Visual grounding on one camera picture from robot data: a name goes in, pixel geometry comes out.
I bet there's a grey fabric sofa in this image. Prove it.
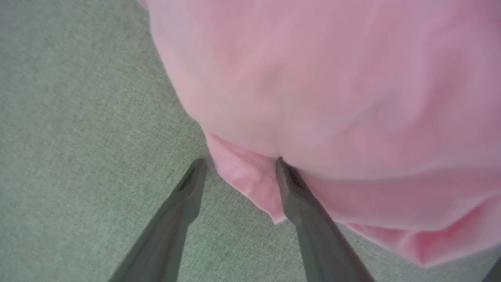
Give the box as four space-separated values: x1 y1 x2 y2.
0 0 501 282

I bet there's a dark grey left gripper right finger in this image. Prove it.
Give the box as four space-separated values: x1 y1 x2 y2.
276 157 375 282

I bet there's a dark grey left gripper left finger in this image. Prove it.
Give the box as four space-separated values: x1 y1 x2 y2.
109 157 207 282

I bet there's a pink garment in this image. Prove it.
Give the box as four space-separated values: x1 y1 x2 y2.
139 0 501 269

